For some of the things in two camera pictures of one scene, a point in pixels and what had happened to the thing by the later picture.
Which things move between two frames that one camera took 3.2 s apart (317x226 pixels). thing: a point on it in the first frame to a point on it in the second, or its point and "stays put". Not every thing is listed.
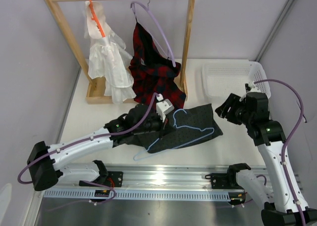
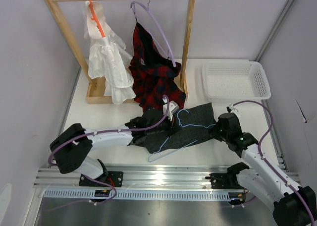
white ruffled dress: x=109 y=59 stays put
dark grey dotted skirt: x=181 y=128 stays put
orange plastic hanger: x=94 y=16 stays put
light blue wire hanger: x=136 y=157 to x=168 y=138
